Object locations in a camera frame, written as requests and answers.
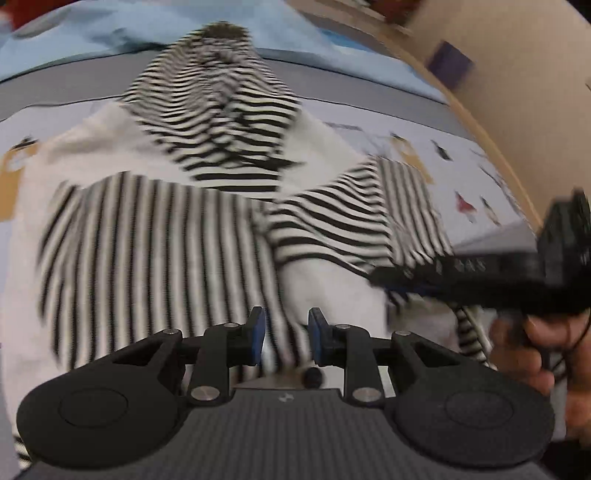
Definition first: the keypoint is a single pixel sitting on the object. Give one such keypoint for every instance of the wooden bed frame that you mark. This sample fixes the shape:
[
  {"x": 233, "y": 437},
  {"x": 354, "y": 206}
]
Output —
[{"x": 485, "y": 138}]

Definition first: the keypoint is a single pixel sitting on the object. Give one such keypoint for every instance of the person's right hand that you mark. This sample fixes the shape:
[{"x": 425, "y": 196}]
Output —
[{"x": 531, "y": 364}]

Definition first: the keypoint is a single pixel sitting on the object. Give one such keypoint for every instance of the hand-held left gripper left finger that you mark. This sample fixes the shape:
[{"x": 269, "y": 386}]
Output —
[{"x": 256, "y": 337}]

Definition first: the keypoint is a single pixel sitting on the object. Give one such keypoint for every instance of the light blue blanket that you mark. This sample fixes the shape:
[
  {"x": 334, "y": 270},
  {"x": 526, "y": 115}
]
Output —
[{"x": 83, "y": 41}]

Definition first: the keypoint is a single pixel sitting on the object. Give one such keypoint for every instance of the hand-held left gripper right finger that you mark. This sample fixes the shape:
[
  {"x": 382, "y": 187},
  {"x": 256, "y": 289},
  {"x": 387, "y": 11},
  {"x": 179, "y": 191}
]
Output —
[{"x": 316, "y": 339}]

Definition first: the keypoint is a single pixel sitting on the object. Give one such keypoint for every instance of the purple wall patch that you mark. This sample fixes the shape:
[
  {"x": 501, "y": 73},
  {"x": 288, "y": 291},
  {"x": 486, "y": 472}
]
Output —
[{"x": 450, "y": 64}]

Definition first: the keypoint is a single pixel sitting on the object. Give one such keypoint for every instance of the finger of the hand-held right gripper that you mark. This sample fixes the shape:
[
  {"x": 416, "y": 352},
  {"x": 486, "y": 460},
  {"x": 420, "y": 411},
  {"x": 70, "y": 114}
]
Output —
[{"x": 461, "y": 270}]

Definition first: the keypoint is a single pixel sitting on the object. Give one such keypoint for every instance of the red cloth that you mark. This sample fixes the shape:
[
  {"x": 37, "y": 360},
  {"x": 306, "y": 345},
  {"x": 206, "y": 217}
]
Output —
[{"x": 11, "y": 14}]

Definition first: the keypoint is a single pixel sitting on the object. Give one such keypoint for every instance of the black white striped garment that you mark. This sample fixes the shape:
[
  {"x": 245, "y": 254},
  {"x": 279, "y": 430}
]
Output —
[{"x": 184, "y": 240}]

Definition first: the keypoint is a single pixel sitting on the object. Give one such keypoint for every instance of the printed grey bed sheet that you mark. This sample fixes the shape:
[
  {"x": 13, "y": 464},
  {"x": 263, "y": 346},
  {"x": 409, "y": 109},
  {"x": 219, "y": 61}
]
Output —
[{"x": 466, "y": 180}]

